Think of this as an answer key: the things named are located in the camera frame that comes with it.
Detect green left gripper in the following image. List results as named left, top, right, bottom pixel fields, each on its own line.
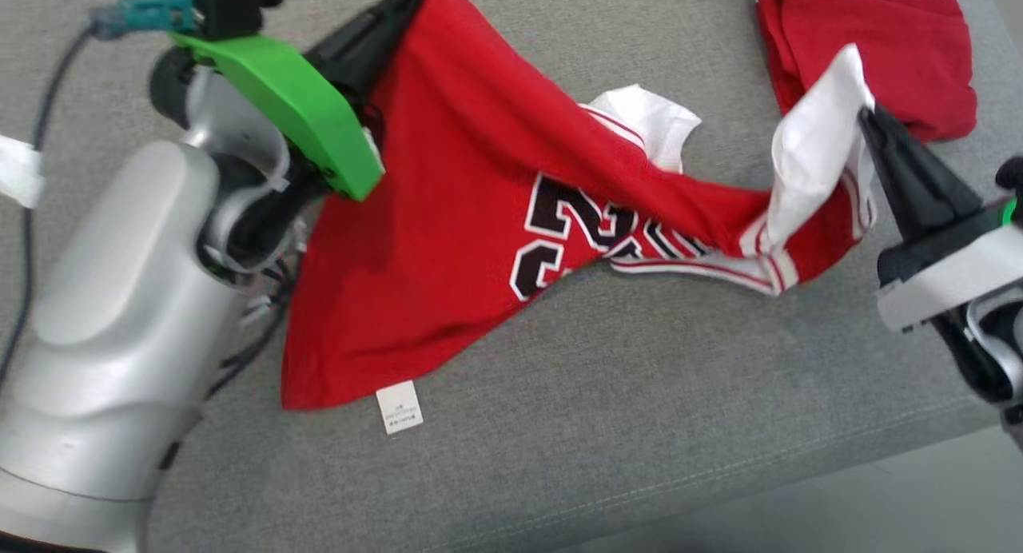
left=169, top=0, right=427, bottom=203

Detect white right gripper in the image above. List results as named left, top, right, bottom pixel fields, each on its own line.
left=857, top=105, right=1023, bottom=335

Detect red shorts with white stripe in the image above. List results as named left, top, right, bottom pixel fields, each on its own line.
left=750, top=0, right=978, bottom=144

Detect red basketball jersey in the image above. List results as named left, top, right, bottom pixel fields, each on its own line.
left=279, top=0, right=881, bottom=436

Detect grey fabric sofa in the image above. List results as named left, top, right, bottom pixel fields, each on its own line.
left=0, top=0, right=1023, bottom=553

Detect black cable with teal plug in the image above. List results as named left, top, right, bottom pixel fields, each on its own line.
left=0, top=0, right=198, bottom=382

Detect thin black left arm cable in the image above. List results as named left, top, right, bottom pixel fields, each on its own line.
left=204, top=237, right=311, bottom=400

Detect white strap on left arm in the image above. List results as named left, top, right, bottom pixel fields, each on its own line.
left=0, top=134, right=46, bottom=209

